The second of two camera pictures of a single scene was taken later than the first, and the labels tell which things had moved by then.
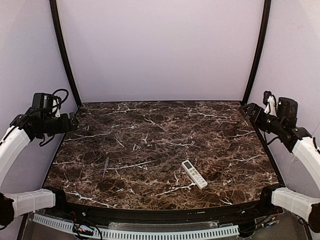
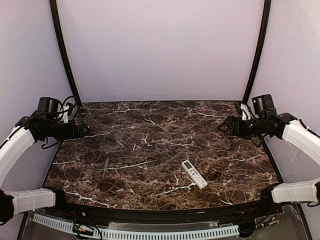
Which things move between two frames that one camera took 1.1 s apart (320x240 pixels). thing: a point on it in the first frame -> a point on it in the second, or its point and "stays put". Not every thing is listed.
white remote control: (191, 170) stays put
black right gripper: (251, 110) -> (230, 125)
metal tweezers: (106, 166) stays put
